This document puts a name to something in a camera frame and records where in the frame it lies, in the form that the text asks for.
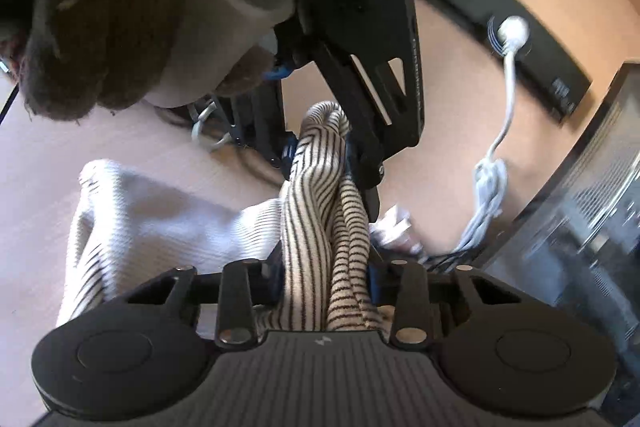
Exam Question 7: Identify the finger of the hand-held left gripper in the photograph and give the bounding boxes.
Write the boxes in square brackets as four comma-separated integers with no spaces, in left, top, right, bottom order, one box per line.
[320,32,427,225]
[227,74,302,186]

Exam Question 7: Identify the crumpled white wrapper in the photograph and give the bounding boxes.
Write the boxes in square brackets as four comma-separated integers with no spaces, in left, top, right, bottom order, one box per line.
[370,206,427,258]

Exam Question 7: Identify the striped knit garment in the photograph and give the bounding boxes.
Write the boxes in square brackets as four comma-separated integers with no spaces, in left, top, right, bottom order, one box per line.
[57,102,396,333]

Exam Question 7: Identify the white plug with cable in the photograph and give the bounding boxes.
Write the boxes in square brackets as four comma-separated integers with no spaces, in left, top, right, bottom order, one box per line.
[457,16,531,258]

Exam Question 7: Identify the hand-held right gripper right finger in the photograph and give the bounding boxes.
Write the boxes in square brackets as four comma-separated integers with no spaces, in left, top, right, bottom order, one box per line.
[365,259,521,348]

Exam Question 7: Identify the thin white cable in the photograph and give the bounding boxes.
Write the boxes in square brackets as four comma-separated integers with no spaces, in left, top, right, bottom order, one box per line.
[190,99,237,154]

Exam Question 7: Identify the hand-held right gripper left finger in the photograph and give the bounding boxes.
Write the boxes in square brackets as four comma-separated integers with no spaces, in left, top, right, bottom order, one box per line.
[127,257,284,348]

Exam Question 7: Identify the black wall socket panel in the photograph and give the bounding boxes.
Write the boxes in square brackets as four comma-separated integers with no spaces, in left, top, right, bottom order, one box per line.
[360,0,594,124]

